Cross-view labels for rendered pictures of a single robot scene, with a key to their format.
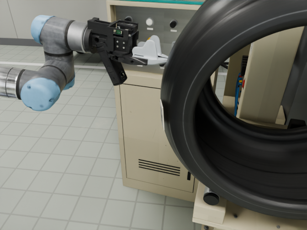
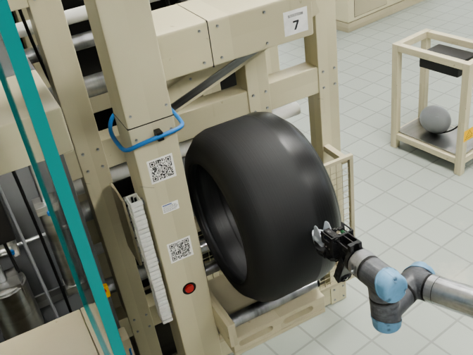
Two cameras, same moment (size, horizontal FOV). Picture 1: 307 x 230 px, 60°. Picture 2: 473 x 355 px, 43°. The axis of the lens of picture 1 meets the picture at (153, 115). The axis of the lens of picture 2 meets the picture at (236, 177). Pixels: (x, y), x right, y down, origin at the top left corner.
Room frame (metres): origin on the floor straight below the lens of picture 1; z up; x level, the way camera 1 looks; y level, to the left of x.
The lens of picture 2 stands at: (1.63, 0.89, 2.36)
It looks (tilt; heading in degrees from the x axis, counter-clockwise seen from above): 33 degrees down; 231
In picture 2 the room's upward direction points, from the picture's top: 9 degrees counter-clockwise
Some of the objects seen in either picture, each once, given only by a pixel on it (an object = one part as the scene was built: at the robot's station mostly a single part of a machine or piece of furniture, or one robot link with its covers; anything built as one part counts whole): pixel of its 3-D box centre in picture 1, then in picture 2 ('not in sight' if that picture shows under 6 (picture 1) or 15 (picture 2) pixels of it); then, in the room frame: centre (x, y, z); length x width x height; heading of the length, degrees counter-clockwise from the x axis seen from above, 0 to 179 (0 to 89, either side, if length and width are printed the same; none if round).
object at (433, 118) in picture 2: not in sight; (442, 101); (-1.79, -0.98, 0.40); 0.60 x 0.35 x 0.80; 83
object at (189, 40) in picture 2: not in sight; (215, 28); (0.42, -0.59, 1.71); 0.61 x 0.25 x 0.15; 163
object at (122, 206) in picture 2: not in sight; (149, 215); (0.72, -0.77, 1.05); 0.20 x 0.15 x 0.30; 163
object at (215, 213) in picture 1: (214, 172); (274, 315); (0.66, -0.21, 0.83); 0.36 x 0.09 x 0.06; 163
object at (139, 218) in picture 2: not in sight; (152, 261); (0.96, -0.39, 1.19); 0.05 x 0.04 x 0.48; 73
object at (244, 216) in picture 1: (254, 188); (255, 299); (0.62, -0.34, 0.80); 0.37 x 0.36 x 0.02; 73
